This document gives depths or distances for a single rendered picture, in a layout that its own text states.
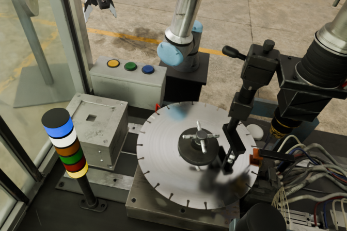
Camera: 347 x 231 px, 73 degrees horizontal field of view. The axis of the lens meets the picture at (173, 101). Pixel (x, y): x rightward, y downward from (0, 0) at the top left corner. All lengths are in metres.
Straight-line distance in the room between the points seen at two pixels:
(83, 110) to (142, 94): 0.24
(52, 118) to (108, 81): 0.51
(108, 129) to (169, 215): 0.30
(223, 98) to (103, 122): 1.56
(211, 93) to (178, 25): 1.35
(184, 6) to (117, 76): 0.35
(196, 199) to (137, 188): 0.19
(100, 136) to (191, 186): 0.30
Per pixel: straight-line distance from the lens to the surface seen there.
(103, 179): 0.82
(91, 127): 0.76
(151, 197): 0.69
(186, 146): 0.63
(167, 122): 0.69
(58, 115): 0.46
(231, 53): 0.52
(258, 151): 0.67
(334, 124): 2.48
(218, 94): 2.20
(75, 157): 0.53
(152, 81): 0.88
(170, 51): 0.96
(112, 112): 0.78
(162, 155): 0.63
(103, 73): 0.93
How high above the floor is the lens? 1.49
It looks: 47 degrees down
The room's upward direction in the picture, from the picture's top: 7 degrees clockwise
